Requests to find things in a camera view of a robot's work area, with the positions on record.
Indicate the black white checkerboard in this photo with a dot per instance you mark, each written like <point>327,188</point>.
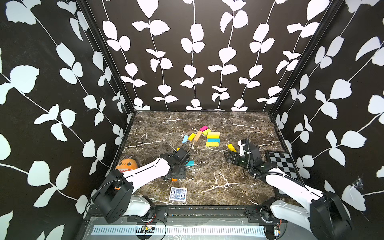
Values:
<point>284,162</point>

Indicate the orange plush toy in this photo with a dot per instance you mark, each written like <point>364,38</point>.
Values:
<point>126,165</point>

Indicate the amber yellow short block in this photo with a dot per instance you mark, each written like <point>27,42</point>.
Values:
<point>191,137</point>

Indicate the amber yellow long block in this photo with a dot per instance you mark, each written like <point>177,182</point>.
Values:
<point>213,136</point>

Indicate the magenta block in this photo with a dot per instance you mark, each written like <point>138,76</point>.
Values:
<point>204,128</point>

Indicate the teal block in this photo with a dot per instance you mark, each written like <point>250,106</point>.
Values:
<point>190,163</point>

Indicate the cyan long block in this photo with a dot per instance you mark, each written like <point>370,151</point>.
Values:
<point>213,140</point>

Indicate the yellow flat plank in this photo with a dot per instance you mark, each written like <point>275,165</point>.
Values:
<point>231,148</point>

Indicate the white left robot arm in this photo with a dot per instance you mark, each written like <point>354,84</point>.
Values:
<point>114,198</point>

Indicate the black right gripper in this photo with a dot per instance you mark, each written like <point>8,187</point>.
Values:
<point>236,156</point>

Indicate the yellow-green long block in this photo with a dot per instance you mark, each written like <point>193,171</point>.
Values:
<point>212,144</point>

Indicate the blue playing card box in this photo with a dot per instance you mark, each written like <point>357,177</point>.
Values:
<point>178,194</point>

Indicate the natural wood short block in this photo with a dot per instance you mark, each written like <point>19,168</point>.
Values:
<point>198,135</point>

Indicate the light blue block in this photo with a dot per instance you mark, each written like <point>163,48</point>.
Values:
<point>185,139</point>

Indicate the black metal base rail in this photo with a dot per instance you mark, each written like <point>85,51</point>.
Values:
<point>150,219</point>

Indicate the lime green short block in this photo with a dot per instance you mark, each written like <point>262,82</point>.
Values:
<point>205,133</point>

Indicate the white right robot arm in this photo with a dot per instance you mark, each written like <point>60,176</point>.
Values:
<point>335,225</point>

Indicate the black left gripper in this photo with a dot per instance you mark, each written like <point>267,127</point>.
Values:
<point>182,174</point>

